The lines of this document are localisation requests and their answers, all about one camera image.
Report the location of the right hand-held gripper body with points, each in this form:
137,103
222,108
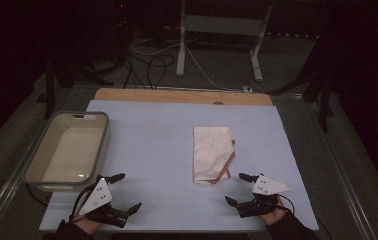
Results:
267,188

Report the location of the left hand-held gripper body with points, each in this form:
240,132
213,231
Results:
97,197

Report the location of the person's right hand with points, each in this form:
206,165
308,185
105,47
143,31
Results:
273,216

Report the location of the person's left hand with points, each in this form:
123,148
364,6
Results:
85,224

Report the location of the light blue table mat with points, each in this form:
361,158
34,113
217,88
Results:
153,150

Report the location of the grey-rimmed beige plastic bin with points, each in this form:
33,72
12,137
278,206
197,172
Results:
72,150

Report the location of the white plug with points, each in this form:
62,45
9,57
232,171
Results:
247,89

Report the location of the wooden table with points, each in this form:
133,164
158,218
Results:
177,96

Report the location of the black tripod stand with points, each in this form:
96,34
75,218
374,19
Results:
323,100
49,90

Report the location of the white metal stand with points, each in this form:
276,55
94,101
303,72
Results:
222,25

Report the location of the metal floor rail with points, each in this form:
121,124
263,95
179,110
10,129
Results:
7,196
340,173

